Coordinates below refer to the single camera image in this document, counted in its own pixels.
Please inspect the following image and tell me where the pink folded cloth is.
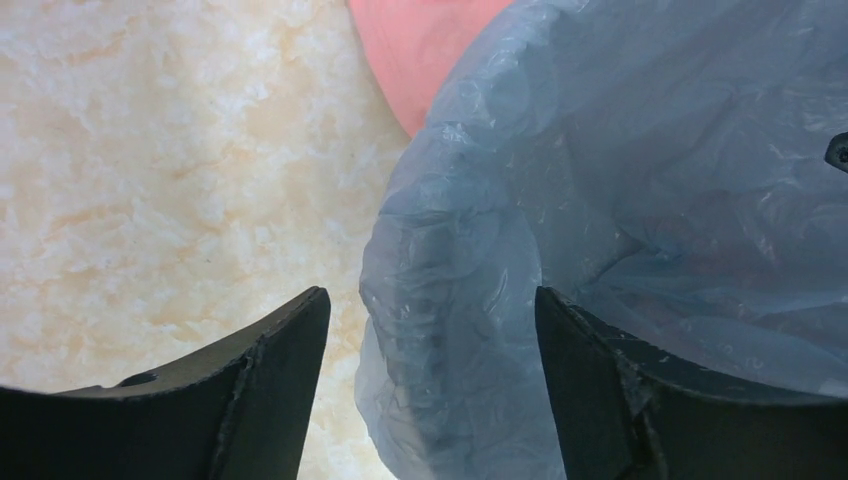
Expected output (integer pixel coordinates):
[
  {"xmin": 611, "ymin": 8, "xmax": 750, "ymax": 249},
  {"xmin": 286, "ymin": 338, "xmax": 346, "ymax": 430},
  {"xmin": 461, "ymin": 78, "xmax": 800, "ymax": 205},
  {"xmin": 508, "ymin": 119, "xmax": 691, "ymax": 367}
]
[{"xmin": 348, "ymin": 0, "xmax": 511, "ymax": 136}]

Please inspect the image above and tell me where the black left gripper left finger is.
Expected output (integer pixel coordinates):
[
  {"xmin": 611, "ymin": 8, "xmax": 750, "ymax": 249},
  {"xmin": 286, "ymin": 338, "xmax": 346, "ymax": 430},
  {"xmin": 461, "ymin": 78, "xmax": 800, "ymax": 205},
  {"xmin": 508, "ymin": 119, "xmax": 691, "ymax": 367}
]
[{"xmin": 1, "ymin": 287, "xmax": 331, "ymax": 479}]

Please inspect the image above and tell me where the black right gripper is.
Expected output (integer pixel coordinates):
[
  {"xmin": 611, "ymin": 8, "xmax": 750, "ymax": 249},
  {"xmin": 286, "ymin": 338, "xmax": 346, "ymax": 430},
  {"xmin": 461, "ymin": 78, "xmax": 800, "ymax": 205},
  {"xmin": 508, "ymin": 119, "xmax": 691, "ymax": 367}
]
[{"xmin": 824, "ymin": 132, "xmax": 848, "ymax": 173}]

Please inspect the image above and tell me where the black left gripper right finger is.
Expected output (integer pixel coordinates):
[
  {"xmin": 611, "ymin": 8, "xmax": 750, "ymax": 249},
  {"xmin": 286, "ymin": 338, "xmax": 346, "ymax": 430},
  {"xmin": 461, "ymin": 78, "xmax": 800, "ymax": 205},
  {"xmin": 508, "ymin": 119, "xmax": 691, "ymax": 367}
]
[{"xmin": 535, "ymin": 287, "xmax": 847, "ymax": 480}]

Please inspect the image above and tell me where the light blue plastic trash bag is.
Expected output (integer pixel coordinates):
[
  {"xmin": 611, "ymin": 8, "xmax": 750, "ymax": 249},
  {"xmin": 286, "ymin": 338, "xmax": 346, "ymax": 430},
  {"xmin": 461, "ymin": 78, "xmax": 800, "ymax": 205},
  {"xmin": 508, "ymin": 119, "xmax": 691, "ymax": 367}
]
[{"xmin": 356, "ymin": 1, "xmax": 847, "ymax": 479}]

